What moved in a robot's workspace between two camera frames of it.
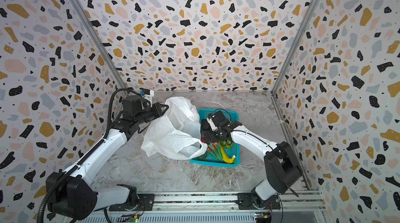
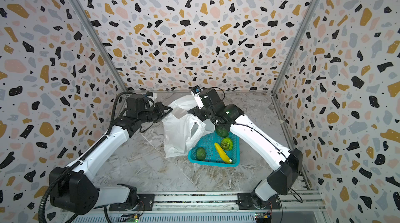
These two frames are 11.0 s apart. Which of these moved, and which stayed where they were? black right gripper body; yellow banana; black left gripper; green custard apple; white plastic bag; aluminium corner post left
Moved: white plastic bag; black right gripper body; yellow banana
Stayed: green custard apple; black left gripper; aluminium corner post left
